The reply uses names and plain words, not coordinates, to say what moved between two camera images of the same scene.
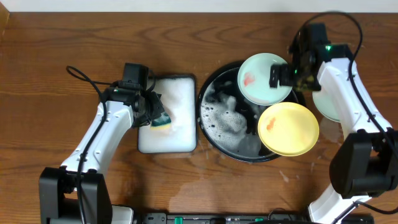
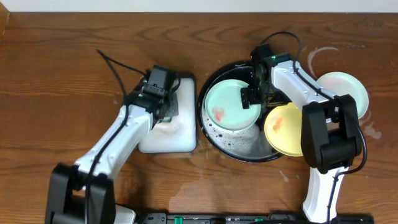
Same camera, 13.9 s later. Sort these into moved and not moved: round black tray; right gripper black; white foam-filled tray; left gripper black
Moved: right gripper black; left gripper black
Not moved: round black tray; white foam-filled tray
